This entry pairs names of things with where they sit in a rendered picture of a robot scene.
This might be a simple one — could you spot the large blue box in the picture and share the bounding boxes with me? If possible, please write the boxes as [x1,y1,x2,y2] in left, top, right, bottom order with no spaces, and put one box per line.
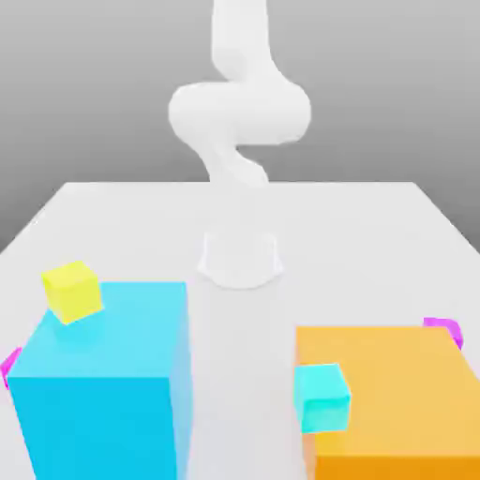
[7,280,194,480]

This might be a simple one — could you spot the small cyan cube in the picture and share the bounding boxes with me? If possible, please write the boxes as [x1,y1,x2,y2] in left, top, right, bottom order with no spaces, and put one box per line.
[292,362,353,435]

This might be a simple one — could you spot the small yellow cube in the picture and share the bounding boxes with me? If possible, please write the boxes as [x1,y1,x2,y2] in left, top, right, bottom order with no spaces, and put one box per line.
[40,260,104,326]

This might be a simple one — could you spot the large orange box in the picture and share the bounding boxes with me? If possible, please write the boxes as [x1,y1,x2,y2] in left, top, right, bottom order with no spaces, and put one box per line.
[294,324,480,480]

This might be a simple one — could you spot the small magenta cube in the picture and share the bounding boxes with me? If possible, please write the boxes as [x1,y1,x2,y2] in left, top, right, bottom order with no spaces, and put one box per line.
[422,316,465,351]
[0,346,23,391]

